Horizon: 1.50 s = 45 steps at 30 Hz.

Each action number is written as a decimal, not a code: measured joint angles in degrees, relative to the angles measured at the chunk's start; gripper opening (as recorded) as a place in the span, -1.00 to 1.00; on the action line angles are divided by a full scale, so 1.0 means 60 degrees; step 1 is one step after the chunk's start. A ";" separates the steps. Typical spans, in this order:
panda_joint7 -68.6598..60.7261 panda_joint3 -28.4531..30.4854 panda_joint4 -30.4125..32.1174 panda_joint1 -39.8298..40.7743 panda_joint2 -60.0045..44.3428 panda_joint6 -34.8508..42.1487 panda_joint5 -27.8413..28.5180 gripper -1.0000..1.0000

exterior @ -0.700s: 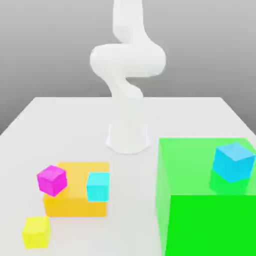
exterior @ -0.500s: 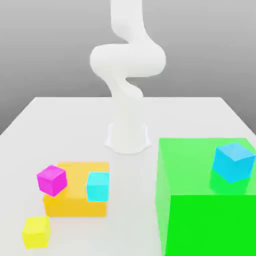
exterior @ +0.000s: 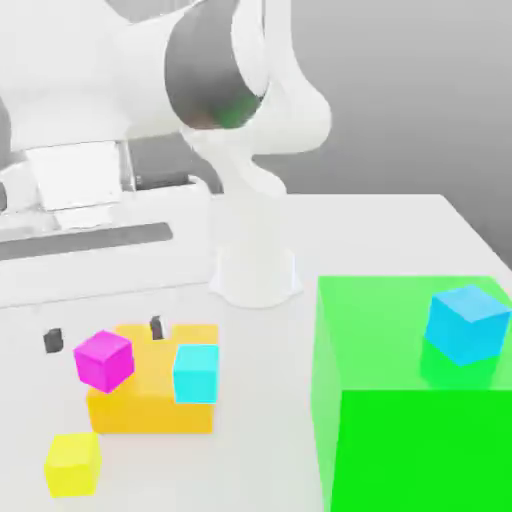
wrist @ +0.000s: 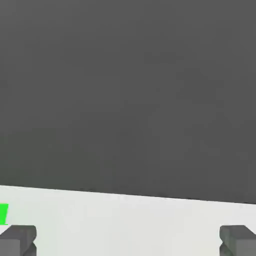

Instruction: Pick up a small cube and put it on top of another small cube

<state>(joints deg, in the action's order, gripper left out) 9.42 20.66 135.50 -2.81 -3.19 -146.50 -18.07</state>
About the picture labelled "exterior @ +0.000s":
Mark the small yellow cube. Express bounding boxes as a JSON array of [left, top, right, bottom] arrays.
[[43, 431, 104, 500]]

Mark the small cyan cube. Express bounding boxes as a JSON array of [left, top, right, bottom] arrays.
[[172, 343, 220, 406]]

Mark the small magenta cube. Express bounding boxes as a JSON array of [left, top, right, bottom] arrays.
[[72, 329, 136, 396]]

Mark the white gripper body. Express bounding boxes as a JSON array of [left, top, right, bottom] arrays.
[[0, 177, 214, 309]]

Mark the large green box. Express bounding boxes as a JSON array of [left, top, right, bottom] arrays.
[[310, 274, 512, 512]]

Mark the large orange box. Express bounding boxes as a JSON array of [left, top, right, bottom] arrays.
[[85, 323, 220, 436]]

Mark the small blue cube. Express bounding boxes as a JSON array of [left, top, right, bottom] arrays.
[[423, 283, 512, 368]]

